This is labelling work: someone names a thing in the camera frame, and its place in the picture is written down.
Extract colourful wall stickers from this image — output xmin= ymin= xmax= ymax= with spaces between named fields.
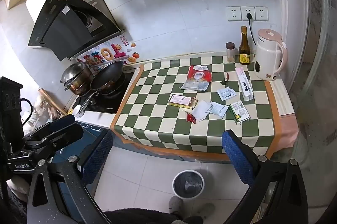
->
xmin=75 ymin=34 xmax=140 ymax=71

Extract long white pink box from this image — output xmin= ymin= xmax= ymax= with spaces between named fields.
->
xmin=235 ymin=67 xmax=254 ymax=101

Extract grey slipper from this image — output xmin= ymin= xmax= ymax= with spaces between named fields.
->
xmin=196 ymin=203 xmax=215 ymax=220
xmin=168 ymin=196 xmax=184 ymax=215

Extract brown sauce bottle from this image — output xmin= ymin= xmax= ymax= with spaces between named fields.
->
xmin=239 ymin=26 xmax=251 ymax=65

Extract white round trash bin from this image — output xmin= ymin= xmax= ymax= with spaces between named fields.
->
xmin=172 ymin=170 xmax=205 ymax=200

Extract green white checkered tablecloth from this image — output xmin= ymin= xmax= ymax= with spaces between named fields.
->
xmin=111 ymin=56 xmax=281 ymax=157

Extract white printed sachet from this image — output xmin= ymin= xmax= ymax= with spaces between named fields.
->
xmin=206 ymin=102 xmax=229 ymax=118

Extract black frying pan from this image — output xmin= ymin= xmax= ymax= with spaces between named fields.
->
xmin=76 ymin=61 xmax=124 ymax=117

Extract steel pot with lid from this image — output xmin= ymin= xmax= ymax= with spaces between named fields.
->
xmin=60 ymin=62 xmax=94 ymax=96

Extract red snack bag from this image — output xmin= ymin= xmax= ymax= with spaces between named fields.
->
xmin=181 ymin=65 xmax=212 ymax=91

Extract white pink electric kettle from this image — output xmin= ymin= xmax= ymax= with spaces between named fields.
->
xmin=254 ymin=29 xmax=288 ymax=81

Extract white wrapper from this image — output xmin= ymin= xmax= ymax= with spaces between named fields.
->
xmin=182 ymin=100 xmax=210 ymax=123

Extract green white small box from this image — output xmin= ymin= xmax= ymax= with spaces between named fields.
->
xmin=229 ymin=101 xmax=250 ymax=124

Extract white paper sachet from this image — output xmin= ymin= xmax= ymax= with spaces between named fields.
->
xmin=217 ymin=87 xmax=237 ymax=101

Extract black induction stove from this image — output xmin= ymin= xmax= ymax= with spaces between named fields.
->
xmin=68 ymin=70 xmax=136 ymax=118

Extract right grey slipper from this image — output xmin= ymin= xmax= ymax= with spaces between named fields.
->
xmin=196 ymin=203 xmax=215 ymax=220

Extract white wall socket strip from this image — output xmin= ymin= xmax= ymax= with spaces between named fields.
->
xmin=226 ymin=6 xmax=269 ymax=21

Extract pink yellow snack packet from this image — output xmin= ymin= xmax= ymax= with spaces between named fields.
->
xmin=168 ymin=94 xmax=198 ymax=110

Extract person's black trouser legs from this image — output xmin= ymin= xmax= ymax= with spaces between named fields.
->
xmin=104 ymin=208 xmax=204 ymax=224

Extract small spice jar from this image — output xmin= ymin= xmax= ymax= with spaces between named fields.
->
xmin=226 ymin=42 xmax=236 ymax=63

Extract left grey slipper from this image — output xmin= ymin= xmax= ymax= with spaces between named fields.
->
xmin=168 ymin=196 xmax=184 ymax=215

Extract black range hood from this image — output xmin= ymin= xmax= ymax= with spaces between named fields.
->
xmin=28 ymin=0 xmax=122 ymax=61

